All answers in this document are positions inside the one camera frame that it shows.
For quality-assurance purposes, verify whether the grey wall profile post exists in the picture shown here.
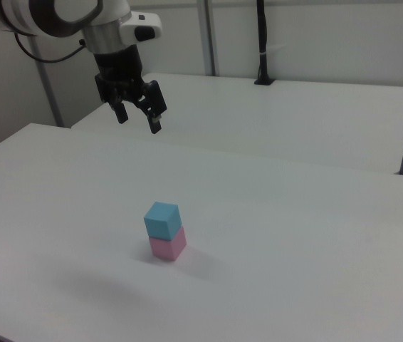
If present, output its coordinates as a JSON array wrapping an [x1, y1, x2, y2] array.
[[28, 35, 64, 128], [197, 0, 220, 77]]

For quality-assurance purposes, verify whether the black camera stand pole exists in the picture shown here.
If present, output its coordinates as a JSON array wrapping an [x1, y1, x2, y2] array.
[[253, 0, 277, 86]]

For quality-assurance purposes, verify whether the blue cube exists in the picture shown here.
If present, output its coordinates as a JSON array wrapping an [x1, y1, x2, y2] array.
[[143, 201, 182, 241]]

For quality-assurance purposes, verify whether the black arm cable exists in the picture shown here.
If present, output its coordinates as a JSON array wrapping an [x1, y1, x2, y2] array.
[[14, 32, 88, 64]]

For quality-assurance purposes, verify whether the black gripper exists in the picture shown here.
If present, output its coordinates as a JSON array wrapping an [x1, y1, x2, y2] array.
[[93, 45, 168, 135]]

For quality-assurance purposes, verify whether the pink cube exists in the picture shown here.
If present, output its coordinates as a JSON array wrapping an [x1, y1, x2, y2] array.
[[148, 225, 188, 262]]

